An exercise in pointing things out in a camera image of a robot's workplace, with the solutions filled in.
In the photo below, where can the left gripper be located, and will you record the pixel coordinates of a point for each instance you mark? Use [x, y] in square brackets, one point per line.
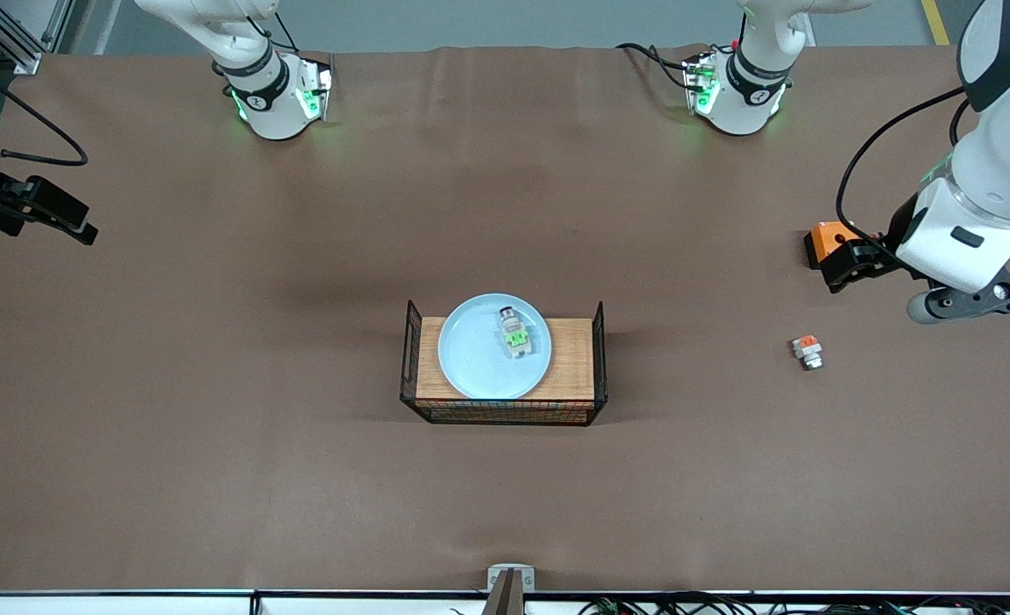
[868, 255]

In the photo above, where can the red pushbutton green contact block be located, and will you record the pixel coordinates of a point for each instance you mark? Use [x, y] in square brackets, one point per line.
[515, 340]

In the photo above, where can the light blue round plate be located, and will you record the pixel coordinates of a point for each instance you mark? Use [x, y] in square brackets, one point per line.
[470, 350]

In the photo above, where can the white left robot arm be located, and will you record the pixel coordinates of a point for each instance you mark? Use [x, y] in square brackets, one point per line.
[1008, 145]

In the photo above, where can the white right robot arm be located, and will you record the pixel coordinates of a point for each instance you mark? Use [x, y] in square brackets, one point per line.
[265, 94]

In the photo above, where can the orange button box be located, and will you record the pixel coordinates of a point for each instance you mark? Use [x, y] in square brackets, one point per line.
[827, 237]

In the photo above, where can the green pushbutton orange contact block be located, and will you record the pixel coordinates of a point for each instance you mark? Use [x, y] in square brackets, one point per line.
[808, 350]

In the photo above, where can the aluminium frame profile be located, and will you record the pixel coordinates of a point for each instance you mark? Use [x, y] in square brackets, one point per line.
[26, 61]

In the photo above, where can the grey mount bracket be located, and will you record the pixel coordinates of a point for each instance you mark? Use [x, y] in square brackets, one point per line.
[496, 581]

